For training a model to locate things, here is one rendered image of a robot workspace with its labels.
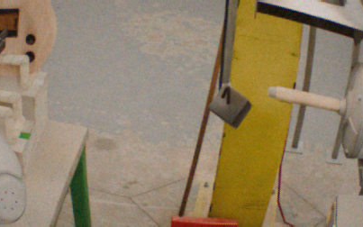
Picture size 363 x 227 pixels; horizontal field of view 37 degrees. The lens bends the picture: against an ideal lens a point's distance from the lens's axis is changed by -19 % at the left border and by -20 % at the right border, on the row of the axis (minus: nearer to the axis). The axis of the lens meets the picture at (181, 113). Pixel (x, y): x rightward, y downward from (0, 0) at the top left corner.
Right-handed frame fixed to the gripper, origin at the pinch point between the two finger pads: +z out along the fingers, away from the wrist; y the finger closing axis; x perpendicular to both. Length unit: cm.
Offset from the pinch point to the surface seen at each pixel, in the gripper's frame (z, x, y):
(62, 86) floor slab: 192, -133, -29
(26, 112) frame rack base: 4.3, -27.0, 11.0
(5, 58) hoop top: 7.2, -11.2, 2.0
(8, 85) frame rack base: 9.2, -21.6, 2.2
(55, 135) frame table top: 12.0, -38.8, 18.7
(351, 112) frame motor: -10, -4, 97
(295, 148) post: 156, -132, 115
